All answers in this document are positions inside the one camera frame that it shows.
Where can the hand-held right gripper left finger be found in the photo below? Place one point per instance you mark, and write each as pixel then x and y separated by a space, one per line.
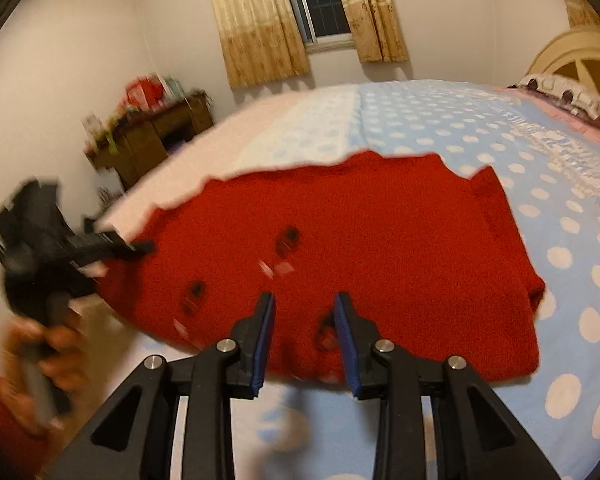
pixel 261 350

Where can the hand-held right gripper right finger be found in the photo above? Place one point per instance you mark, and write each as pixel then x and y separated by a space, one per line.
pixel 346 350

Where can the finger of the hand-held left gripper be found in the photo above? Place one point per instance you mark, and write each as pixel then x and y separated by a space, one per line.
pixel 112 247

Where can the red knitted sweater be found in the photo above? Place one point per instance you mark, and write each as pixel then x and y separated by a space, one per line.
pixel 355 245

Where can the person's left forearm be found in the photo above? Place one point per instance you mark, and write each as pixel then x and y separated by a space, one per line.
pixel 0 420

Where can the person's left hand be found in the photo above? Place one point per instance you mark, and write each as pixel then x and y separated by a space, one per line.
pixel 67 349

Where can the white paper bag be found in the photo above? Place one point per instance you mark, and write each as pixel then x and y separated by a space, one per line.
pixel 107 190

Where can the brown wooden desk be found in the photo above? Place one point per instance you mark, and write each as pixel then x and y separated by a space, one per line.
pixel 145 145

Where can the white card box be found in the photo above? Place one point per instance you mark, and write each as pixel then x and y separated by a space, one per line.
pixel 91 127

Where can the red gift box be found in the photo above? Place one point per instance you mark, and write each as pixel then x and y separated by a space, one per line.
pixel 142 92

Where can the polka dot bed sheet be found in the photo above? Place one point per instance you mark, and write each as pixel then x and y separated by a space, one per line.
pixel 555 210

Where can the wide beige floral curtain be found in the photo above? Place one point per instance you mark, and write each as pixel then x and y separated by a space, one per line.
pixel 255 25

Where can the window with grille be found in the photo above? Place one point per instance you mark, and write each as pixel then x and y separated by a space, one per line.
pixel 320 5

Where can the patterned white pillow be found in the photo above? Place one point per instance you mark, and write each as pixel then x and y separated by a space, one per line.
pixel 565 92

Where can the narrow beige floral curtain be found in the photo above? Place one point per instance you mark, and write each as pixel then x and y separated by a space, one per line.
pixel 377 10

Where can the cream wooden headboard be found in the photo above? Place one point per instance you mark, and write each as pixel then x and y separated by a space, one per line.
pixel 570 55

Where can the beige curtain beside headboard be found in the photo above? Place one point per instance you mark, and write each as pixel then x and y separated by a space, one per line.
pixel 582 10

